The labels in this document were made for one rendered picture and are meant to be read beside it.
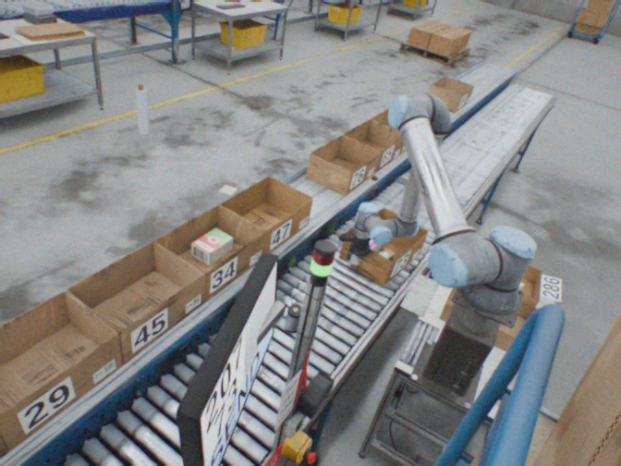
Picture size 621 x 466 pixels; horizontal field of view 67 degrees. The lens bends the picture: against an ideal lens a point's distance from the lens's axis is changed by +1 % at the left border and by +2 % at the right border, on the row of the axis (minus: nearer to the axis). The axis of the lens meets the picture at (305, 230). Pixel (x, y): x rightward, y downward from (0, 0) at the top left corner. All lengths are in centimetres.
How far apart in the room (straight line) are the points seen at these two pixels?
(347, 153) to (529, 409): 272
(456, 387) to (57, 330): 154
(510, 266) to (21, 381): 163
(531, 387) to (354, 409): 234
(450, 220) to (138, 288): 126
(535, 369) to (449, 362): 145
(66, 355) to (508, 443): 160
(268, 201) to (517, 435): 221
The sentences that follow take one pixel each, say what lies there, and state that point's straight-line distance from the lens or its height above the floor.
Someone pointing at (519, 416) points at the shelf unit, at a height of 196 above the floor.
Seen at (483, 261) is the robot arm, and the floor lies 145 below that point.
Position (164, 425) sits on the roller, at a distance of 181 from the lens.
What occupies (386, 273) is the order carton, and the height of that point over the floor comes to 84.
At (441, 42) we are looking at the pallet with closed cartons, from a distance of 956.
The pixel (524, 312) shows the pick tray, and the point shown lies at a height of 80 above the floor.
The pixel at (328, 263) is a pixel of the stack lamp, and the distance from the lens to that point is 107.
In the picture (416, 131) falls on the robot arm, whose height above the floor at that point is 167.
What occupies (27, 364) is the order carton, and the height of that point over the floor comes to 88.
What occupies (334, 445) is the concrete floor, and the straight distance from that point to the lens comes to 269.
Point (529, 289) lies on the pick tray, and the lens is 279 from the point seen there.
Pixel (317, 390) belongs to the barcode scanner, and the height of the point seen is 109.
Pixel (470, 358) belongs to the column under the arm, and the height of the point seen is 98.
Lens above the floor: 231
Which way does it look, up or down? 37 degrees down
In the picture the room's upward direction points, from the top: 11 degrees clockwise
